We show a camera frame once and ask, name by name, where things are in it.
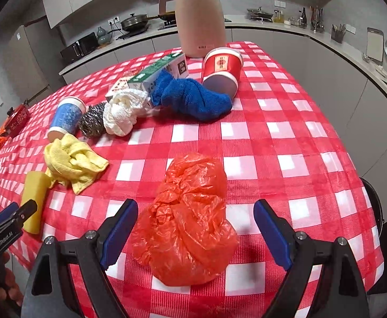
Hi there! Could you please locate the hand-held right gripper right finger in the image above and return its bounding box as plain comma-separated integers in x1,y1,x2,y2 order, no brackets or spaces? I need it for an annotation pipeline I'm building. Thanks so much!
253,200,370,318

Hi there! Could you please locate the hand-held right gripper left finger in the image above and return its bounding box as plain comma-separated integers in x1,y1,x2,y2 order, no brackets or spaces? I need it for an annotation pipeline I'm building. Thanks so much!
20,199,139,318

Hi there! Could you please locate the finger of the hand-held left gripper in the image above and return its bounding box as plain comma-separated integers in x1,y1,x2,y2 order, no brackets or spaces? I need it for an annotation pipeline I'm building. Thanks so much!
0,202,20,236
12,200,38,231

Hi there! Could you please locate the yellow sponge roll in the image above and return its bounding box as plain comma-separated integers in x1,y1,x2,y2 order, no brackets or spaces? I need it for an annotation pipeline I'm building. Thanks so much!
20,171,50,235

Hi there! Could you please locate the orange plastic bag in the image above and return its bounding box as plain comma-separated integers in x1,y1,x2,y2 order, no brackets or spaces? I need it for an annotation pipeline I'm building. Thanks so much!
132,152,239,286

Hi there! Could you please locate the yellow cloth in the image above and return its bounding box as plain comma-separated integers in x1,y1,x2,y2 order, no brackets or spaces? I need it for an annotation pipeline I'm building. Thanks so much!
44,133,110,195

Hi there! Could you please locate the blue paper cup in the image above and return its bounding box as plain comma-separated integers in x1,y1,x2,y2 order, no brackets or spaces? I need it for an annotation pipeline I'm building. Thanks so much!
47,96,87,141

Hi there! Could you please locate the steel wool scrubber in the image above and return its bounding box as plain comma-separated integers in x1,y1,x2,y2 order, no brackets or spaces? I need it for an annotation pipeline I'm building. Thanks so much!
78,103,109,138

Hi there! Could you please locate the white paper towel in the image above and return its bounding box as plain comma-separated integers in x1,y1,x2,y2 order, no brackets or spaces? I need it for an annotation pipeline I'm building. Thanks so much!
103,89,150,137

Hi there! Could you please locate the red and white carton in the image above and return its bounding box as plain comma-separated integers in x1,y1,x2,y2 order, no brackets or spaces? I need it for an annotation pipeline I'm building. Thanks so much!
105,73,141,104

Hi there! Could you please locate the blue cloth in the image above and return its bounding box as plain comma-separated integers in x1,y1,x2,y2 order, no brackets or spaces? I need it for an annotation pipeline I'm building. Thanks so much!
151,69,233,122

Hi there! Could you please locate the green carton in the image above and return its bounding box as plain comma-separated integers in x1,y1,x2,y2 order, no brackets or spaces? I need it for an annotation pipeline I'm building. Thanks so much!
127,52,189,110

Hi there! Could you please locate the red paper cup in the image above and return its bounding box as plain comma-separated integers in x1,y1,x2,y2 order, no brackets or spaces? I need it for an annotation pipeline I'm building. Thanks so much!
202,48,243,98

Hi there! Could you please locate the person's left hand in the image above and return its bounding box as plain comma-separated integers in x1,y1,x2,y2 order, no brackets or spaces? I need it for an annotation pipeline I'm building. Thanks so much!
0,252,23,309

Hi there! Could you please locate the red pot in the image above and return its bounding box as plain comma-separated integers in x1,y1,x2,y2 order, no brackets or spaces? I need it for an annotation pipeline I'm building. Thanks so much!
5,104,31,138

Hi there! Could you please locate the red checkered tablecloth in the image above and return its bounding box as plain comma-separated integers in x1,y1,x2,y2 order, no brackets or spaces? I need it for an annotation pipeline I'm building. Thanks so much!
0,41,384,318

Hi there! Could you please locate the grey refrigerator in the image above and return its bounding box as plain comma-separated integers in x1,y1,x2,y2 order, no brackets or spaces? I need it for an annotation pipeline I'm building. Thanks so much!
3,23,65,107

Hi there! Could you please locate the black microwave oven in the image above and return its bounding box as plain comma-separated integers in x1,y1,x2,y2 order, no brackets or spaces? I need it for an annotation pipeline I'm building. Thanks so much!
60,32,98,63

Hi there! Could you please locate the induction cooker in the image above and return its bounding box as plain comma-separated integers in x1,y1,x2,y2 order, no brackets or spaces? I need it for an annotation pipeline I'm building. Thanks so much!
119,28,151,39

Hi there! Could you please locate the knife block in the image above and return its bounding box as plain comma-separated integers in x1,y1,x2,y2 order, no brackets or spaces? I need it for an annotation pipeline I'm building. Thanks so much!
331,24,346,43

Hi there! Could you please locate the wok with lid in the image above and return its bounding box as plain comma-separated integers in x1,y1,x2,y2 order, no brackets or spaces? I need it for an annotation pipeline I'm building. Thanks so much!
120,13,149,32

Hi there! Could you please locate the white cutting board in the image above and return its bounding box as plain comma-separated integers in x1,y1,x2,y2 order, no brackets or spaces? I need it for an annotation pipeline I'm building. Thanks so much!
366,27,385,63

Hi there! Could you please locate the utensil holder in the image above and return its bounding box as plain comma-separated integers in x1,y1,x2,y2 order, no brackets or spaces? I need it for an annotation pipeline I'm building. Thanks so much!
310,6,324,34

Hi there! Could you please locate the steel pot with lid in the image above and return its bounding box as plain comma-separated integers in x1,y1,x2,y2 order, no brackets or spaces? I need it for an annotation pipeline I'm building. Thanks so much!
246,7,274,23

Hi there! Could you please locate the pink thermos jug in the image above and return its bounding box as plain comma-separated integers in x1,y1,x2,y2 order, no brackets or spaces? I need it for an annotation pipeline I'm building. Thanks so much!
159,0,228,58

